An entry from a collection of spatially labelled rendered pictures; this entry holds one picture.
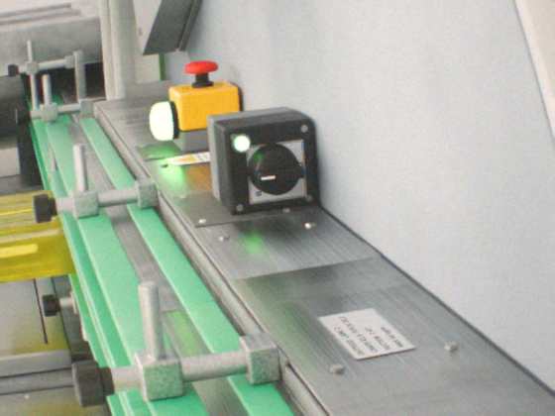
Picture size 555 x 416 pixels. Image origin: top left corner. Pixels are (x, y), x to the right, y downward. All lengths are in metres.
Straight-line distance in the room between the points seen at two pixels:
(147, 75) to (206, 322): 0.99
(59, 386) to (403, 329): 0.82
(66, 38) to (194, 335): 1.80
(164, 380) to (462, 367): 0.18
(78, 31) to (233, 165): 1.59
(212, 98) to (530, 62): 0.71
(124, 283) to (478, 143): 0.35
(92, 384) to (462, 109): 0.29
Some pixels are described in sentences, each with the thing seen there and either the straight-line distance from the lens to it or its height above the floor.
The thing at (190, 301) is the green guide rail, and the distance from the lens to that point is 0.85.
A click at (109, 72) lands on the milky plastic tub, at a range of 1.91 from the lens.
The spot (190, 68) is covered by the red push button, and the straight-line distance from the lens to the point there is 1.28.
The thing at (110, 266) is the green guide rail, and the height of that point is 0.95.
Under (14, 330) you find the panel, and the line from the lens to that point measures 1.60.
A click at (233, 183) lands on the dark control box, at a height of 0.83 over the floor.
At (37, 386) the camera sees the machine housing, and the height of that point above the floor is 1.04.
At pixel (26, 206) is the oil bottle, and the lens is 1.65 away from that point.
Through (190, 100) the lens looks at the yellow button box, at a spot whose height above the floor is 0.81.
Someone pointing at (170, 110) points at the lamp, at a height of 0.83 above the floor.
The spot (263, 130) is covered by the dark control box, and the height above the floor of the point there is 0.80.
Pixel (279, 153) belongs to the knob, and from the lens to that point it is 0.98.
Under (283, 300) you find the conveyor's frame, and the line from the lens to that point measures 0.79.
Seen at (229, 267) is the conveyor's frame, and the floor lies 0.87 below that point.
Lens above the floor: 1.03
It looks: 14 degrees down
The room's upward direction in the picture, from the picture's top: 98 degrees counter-clockwise
